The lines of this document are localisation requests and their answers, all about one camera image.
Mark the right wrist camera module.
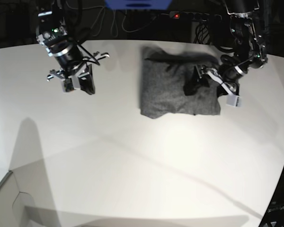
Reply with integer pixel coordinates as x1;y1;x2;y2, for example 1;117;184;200
61;78;81;93

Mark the white looped cable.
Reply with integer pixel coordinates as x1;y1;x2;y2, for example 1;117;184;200
89;5;157;37

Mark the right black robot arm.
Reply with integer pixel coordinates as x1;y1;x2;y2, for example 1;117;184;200
36;0;165;95

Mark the black power strip red switch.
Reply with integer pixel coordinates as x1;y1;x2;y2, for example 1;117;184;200
169;11;222;22

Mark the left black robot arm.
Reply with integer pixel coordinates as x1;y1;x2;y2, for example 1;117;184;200
208;0;268;97

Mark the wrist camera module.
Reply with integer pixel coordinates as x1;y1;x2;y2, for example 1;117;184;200
61;78;81;93
226;95;242;107

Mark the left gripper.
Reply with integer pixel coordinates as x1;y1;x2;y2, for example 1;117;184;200
195;65;240;97

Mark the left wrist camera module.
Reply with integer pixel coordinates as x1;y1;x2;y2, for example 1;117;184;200
226;95;242;107

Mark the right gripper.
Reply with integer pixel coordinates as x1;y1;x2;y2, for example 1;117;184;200
47;52;110;95

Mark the blue plastic panel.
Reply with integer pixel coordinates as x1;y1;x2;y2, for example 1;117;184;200
105;0;172;10

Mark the grey long-sleeve t-shirt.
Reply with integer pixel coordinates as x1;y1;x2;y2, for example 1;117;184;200
139;46;221;119

